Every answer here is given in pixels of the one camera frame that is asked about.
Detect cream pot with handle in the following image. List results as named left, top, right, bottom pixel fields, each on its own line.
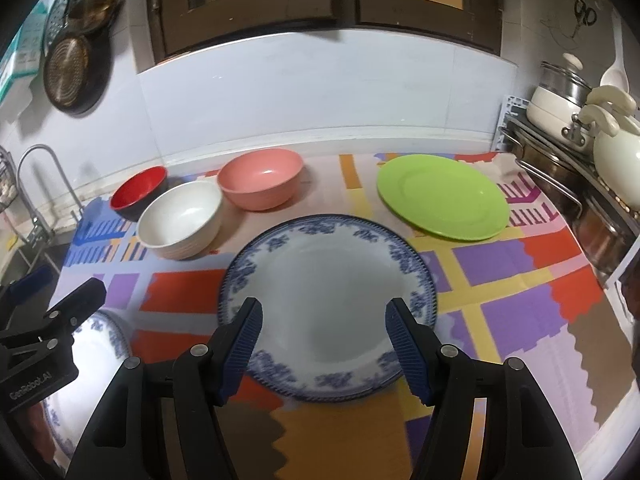
left=526, top=85, right=638, bottom=154

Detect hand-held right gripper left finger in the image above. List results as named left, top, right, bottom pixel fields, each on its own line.
left=65, top=297, right=264, bottom=480

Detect chrome faucet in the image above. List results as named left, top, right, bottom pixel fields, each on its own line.
left=15, top=144, right=86, bottom=243

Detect perforated metal steamer tray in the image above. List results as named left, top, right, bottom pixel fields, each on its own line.
left=45, top=0, right=131, bottom=47

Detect black scissors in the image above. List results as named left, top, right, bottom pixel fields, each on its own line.
left=570, top=0, right=599, bottom=39

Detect colourful patterned table mat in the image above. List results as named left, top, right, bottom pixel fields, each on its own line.
left=52, top=151, right=633, bottom=480

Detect steel sink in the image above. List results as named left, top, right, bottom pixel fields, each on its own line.
left=0, top=230, right=72, bottom=292

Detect green plate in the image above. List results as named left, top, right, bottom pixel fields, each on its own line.
left=376, top=155, right=511, bottom=241

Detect black wire basket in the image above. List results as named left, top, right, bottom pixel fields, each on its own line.
left=0, top=147, right=27, bottom=212

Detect large steel pot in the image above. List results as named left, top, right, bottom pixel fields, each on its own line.
left=515, top=129, right=584, bottom=217
left=571, top=195, right=634, bottom=277

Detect cream kettle pot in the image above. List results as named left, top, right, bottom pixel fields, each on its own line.
left=580, top=105, right=640, bottom=202

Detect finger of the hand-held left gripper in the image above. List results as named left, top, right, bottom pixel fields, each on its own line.
left=0, top=266, right=54, bottom=313
left=0, top=277, right=108, bottom=361

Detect metal pot rack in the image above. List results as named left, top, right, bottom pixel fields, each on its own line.
left=497, top=119, right=640, bottom=282

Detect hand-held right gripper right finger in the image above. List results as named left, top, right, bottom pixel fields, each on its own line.
left=384, top=297, right=583, bottom=480

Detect steel pot with lid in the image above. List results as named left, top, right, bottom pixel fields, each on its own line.
left=539, top=52, right=594, bottom=107

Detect white ribbed bowl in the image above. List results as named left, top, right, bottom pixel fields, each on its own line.
left=137, top=181, right=224, bottom=261

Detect metal basin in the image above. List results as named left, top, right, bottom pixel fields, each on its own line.
left=67, top=0, right=126, bottom=36

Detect white ladle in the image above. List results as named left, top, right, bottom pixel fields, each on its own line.
left=599, top=10, right=629, bottom=89

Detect pink bowl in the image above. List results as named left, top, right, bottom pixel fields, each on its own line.
left=217, top=148, right=305, bottom=212

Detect dark wooden cabinet door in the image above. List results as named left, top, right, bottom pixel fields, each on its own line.
left=145, top=0, right=362, bottom=64
left=354, top=0, right=504, bottom=57

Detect blue floral white plate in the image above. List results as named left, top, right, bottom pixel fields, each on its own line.
left=216, top=214, right=439, bottom=402
left=41, top=310, right=133, bottom=463

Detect red and black bowl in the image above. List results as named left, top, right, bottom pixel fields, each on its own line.
left=109, top=165, right=169, bottom=222

